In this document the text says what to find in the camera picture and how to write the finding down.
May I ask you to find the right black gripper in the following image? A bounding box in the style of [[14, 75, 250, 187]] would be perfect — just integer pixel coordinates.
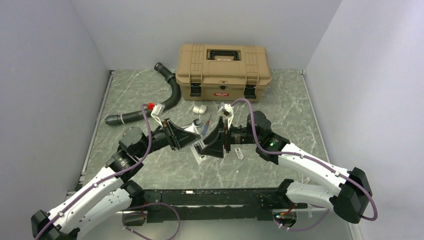
[[200, 116, 261, 158]]

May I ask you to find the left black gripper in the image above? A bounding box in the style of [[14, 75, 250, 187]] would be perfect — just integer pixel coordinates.
[[135, 118, 201, 159]]

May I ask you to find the white AC remote control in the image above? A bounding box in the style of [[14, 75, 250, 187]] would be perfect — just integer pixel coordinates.
[[190, 139, 206, 165]]

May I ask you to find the white battery cover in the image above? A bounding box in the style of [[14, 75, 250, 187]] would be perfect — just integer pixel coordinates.
[[234, 147, 244, 160]]

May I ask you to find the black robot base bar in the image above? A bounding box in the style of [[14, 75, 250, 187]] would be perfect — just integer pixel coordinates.
[[126, 187, 307, 223]]

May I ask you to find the white pipe elbow fitting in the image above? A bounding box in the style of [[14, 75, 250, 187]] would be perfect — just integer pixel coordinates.
[[192, 105, 207, 115]]

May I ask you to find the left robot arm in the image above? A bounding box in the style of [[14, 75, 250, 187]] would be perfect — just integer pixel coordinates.
[[31, 118, 201, 240]]

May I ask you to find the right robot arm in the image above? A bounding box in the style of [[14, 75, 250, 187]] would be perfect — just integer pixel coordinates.
[[200, 111, 373, 224]]

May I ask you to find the blue red screwdriver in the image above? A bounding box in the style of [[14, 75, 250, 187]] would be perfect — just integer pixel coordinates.
[[201, 113, 212, 136]]

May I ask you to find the silver combination wrench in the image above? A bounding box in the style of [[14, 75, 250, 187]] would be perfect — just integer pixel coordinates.
[[182, 118, 203, 134]]

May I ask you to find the tan plastic toolbox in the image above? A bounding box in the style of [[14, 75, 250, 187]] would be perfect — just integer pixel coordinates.
[[176, 43, 272, 102]]

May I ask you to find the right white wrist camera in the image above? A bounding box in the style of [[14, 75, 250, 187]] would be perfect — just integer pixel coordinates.
[[217, 102, 234, 127]]

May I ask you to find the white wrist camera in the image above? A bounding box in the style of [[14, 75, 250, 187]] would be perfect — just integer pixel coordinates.
[[217, 102, 234, 127], [147, 102, 165, 127]]

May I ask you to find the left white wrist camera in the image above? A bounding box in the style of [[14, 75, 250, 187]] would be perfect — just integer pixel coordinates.
[[147, 102, 165, 127]]

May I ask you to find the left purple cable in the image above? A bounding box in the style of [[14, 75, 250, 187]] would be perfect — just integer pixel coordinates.
[[34, 103, 181, 240]]

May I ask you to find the purple cable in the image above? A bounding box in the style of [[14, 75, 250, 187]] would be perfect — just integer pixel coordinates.
[[230, 97, 379, 233], [34, 103, 181, 240]]

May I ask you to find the black corrugated hose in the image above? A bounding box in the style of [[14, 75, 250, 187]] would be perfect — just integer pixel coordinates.
[[104, 62, 182, 127]]

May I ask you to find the aluminium frame rail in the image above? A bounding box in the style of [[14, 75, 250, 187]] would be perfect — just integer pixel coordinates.
[[61, 195, 354, 215]]

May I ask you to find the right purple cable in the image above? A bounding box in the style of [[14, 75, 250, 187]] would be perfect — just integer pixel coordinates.
[[230, 97, 379, 233]]

